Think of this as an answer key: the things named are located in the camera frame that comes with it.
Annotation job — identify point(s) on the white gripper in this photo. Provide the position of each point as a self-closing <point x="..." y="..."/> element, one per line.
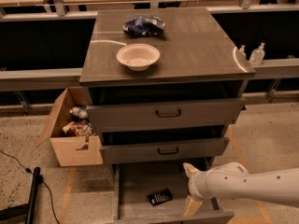
<point x="193" y="184"/>

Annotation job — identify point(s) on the blue crumpled chip bag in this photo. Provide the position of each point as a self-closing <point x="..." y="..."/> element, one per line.
<point x="144" y="26"/>

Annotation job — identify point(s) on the clear sanitizer bottle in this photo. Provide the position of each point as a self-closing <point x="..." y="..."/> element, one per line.
<point x="256" y="57"/>
<point x="242" y="53"/>

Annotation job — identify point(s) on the grey bottom drawer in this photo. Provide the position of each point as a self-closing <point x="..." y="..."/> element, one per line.
<point x="135" y="181"/>

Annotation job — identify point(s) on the brown crumpled snack bag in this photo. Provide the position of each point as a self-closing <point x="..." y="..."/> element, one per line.
<point x="78" y="128"/>

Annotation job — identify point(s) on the black rxbar chocolate bar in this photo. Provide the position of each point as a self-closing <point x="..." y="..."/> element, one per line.
<point x="160" y="197"/>

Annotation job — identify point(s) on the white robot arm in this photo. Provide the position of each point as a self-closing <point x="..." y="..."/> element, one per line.
<point x="233" y="181"/>

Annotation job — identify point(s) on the grey drawer cabinet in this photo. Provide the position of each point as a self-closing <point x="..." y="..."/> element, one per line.
<point x="198" y="61"/>

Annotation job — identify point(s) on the white paper bowl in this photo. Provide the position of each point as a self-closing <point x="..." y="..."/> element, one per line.
<point x="138" y="57"/>

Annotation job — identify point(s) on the black stand leg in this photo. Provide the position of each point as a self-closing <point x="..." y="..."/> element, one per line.
<point x="27" y="209"/>

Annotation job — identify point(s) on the grey drawer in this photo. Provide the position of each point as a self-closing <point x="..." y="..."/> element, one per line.
<point x="164" y="151"/>
<point x="135" y="181"/>
<point x="164" y="115"/>

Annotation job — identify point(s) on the brown cardboard box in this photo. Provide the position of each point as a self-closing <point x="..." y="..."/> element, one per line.
<point x="70" y="150"/>

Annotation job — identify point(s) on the grey top drawer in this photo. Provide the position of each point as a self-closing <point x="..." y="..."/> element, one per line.
<point x="164" y="115"/>

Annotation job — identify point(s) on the clear sanitizer bottle left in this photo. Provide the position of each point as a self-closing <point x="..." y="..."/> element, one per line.
<point x="242" y="53"/>

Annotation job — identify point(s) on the grey metal railing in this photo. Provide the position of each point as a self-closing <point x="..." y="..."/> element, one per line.
<point x="58" y="78"/>

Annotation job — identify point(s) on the grey middle drawer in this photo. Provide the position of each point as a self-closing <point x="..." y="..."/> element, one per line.
<point x="164" y="151"/>

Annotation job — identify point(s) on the crumpled blue white snack bag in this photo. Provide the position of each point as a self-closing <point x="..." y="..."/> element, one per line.
<point x="78" y="112"/>

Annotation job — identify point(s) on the clear sanitizer bottle right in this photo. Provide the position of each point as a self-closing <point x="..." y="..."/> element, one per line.
<point x="256" y="57"/>

